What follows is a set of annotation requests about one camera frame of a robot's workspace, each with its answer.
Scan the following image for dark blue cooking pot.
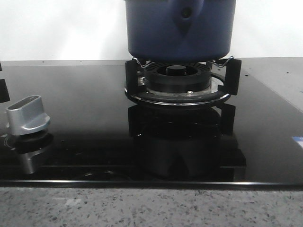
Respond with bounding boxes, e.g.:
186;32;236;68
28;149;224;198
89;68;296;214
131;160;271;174
125;0;236;63

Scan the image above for black gas burner grate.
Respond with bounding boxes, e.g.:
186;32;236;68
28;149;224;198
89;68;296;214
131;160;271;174
125;56;242;107

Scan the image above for black glass stove top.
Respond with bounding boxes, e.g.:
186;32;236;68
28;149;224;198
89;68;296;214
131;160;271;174
0;63;303;190

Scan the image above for silver stove knob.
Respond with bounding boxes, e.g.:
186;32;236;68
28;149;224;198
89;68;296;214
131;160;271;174
6;95;50;136

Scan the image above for black left burner grate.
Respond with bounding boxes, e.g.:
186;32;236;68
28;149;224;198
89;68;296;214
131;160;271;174
0;78;10;103

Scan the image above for blue white sticker label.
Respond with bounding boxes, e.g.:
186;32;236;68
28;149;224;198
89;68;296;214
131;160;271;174
292;137;303;148

